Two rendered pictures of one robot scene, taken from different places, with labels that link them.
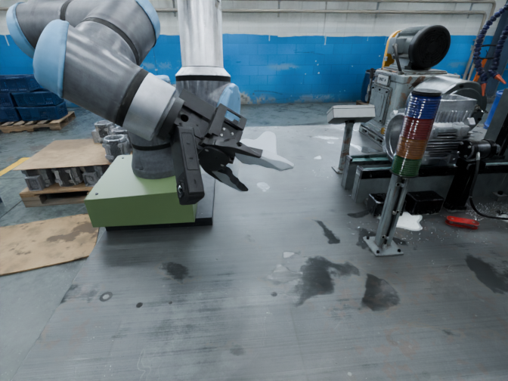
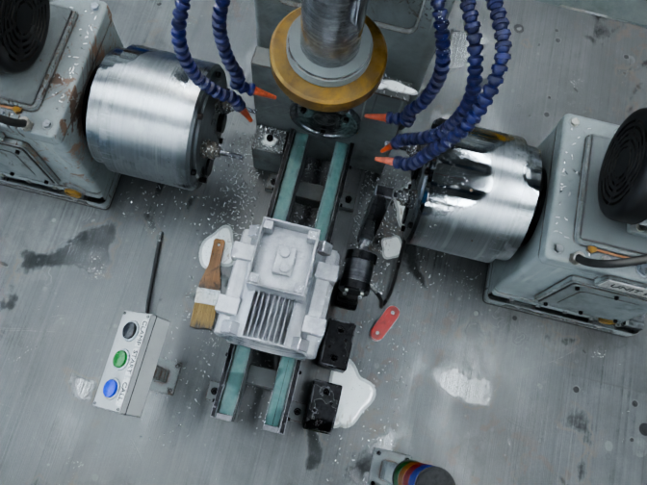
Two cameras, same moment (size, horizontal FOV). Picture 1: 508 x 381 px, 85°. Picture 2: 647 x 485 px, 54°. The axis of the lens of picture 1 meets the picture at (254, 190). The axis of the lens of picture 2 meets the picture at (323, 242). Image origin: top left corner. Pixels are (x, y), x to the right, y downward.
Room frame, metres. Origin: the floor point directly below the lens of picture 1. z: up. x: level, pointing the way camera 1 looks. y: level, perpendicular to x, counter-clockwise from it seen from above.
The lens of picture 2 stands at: (0.84, -0.37, 2.17)
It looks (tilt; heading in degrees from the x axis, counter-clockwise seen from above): 73 degrees down; 278
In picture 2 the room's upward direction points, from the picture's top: 11 degrees clockwise
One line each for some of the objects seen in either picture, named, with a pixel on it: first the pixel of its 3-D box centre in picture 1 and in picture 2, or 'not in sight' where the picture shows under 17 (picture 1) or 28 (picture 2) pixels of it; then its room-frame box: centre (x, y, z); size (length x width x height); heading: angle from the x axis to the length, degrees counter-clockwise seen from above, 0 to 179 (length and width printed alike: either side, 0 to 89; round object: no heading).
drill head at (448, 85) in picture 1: (435, 105); (138, 112); (1.31, -0.84, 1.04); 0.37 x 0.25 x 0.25; 5
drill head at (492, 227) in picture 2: not in sight; (479, 194); (0.63, -0.90, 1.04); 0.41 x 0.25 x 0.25; 5
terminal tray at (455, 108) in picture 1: (444, 108); (283, 261); (0.93, -0.63, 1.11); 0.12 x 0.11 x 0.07; 96
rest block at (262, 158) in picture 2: not in sight; (270, 148); (1.07, -0.93, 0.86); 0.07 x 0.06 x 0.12; 5
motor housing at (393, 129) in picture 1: (424, 136); (278, 294); (0.93, -0.59, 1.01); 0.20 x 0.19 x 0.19; 96
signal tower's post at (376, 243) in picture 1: (401, 180); (408, 478); (0.61, -0.36, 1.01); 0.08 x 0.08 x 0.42; 5
